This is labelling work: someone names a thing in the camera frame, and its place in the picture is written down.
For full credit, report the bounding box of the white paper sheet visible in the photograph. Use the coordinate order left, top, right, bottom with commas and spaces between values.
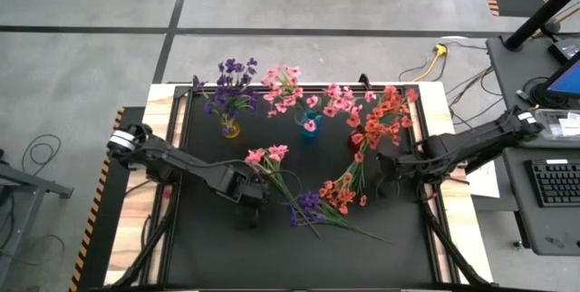
465, 160, 501, 200

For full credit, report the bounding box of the grey side desk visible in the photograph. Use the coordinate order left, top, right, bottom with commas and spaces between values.
486, 33, 580, 258

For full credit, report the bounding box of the black floor cable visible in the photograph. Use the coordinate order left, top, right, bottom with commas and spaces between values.
20, 132, 63, 179
446, 40, 507, 122

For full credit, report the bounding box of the yellow power plug cable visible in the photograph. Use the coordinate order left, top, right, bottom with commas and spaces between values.
410, 43, 450, 83

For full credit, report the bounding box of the blue-screen monitor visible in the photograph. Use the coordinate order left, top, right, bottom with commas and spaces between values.
542, 51, 580, 102

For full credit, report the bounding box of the black keyboard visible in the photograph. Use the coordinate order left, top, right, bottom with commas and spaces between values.
525, 159, 580, 209

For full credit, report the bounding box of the coiled black cable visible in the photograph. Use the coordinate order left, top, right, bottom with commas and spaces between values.
520, 75, 553, 111

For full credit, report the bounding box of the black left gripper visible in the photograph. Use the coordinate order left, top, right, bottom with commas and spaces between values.
224, 167, 272, 230

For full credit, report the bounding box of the yellow glass vase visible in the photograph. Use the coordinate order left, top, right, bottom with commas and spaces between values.
220, 114, 242, 140

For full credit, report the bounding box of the grey metal stand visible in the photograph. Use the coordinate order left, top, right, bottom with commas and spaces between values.
0, 146, 75, 287

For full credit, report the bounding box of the purple artificial flower bunch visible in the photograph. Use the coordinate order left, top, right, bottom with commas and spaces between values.
202, 57, 260, 137
288, 190, 393, 246

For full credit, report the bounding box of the red glass vase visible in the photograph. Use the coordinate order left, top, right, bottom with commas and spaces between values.
346, 131, 363, 151

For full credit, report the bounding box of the black metal table frame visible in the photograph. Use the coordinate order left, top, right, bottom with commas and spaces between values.
156, 73, 457, 292

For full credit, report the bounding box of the clear plastic box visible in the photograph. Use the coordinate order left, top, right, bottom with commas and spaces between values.
534, 108, 580, 143

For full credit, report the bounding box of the blue glass vase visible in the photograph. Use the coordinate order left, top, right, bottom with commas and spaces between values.
298, 110, 324, 139

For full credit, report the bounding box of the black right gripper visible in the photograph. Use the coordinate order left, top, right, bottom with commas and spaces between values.
372, 150, 409, 200

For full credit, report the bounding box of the black stand pole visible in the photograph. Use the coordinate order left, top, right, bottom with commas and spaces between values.
504, 0, 580, 53

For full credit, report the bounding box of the black diagonal frame strut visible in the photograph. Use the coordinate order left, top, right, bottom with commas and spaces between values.
106, 187, 182, 291
416, 181, 493, 287

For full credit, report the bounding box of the small black device box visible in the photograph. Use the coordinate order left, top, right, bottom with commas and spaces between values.
546, 36, 580, 63

